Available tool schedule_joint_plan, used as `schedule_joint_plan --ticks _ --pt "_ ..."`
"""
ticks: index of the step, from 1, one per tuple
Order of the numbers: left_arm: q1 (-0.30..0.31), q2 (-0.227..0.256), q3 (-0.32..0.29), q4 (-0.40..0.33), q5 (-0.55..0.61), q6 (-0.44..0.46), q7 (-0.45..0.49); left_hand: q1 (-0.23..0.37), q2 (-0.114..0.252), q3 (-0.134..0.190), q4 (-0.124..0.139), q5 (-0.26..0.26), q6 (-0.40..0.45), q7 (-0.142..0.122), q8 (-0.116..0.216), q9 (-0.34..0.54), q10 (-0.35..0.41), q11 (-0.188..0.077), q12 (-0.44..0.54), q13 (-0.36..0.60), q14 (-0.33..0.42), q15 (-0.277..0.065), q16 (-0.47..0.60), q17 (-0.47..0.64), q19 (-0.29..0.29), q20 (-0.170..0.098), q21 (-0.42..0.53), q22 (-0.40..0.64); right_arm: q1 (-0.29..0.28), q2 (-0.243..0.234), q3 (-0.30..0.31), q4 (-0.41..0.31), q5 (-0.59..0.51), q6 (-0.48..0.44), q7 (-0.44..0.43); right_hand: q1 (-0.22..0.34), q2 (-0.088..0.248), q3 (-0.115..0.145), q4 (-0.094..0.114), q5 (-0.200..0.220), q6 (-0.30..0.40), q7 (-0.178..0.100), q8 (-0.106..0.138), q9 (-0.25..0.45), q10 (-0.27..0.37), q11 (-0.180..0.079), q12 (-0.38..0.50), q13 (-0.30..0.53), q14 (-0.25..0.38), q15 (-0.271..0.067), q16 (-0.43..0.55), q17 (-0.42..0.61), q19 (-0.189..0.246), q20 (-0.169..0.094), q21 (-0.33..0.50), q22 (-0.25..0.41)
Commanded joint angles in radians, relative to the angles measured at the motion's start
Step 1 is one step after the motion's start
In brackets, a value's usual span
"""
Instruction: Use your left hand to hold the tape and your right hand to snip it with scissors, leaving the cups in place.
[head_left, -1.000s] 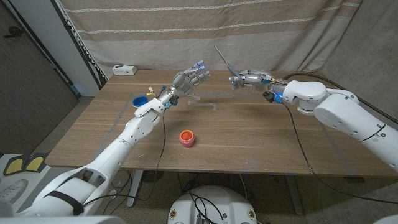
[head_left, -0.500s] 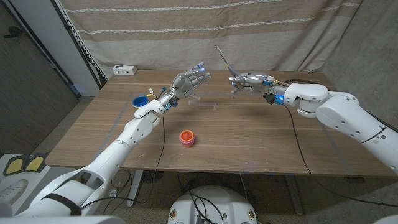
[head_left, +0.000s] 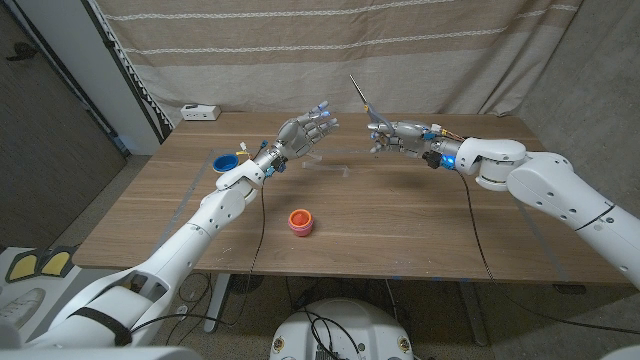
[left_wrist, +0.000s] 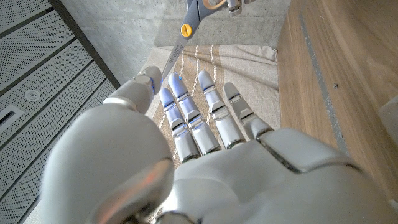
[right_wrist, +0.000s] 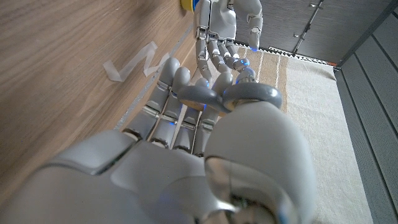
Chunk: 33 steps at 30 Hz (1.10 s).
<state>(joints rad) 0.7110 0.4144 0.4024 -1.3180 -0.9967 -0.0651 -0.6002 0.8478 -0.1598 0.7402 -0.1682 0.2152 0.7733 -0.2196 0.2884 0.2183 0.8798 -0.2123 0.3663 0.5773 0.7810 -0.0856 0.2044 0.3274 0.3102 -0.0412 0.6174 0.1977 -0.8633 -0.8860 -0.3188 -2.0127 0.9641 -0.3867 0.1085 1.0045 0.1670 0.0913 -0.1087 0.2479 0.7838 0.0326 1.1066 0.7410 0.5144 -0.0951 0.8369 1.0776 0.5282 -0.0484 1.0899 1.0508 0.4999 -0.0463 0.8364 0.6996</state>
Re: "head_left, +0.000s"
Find grey scissors with yellow handles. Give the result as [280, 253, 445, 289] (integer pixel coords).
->
[348, 74, 397, 136]

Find white robot torso edge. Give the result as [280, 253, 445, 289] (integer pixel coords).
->
[0, 345, 204, 360]

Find white platform box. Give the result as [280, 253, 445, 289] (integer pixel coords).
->
[0, 247, 126, 346]

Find white power strip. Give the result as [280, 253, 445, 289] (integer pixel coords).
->
[180, 103, 222, 122]

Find beige striped curtain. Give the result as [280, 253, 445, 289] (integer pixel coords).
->
[93, 0, 585, 118]

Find dark textured door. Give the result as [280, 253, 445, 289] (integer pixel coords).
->
[0, 0, 129, 249]

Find pink plastic cup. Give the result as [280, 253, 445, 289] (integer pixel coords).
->
[287, 219, 315, 238]

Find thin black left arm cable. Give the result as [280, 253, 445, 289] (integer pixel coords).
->
[127, 183, 267, 335]

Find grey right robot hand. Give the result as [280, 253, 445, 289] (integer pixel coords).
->
[367, 119, 442, 160]

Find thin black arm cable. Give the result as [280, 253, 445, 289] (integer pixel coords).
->
[127, 183, 267, 335]
[456, 168, 640, 336]

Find clear tape strip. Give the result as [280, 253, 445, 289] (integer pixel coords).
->
[301, 152, 351, 178]

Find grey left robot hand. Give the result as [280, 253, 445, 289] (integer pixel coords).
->
[272, 100, 340, 162]

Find yellow black padded object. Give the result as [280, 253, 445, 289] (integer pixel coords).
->
[4, 249, 42, 284]
[39, 244, 79, 279]

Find black round floor object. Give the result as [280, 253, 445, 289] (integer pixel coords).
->
[229, 273, 265, 295]

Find white table leg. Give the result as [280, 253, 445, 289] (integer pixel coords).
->
[203, 273, 232, 334]

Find black floor cable loop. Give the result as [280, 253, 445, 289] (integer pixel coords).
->
[164, 272, 216, 347]

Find white domed robot base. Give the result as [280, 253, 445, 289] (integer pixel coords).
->
[269, 298, 415, 360]

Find black door handle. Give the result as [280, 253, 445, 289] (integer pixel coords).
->
[5, 42, 39, 62]

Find orange plastic cup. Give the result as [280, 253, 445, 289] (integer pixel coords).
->
[289, 208, 314, 229]

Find black cables on robot base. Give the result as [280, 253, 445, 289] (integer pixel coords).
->
[297, 309, 362, 360]

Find grey table leg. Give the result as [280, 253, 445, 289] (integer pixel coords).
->
[457, 280, 489, 347]

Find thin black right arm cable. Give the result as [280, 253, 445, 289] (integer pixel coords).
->
[456, 168, 640, 336]

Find black curtain stand pole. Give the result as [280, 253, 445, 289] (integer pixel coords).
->
[82, 0, 174, 146]

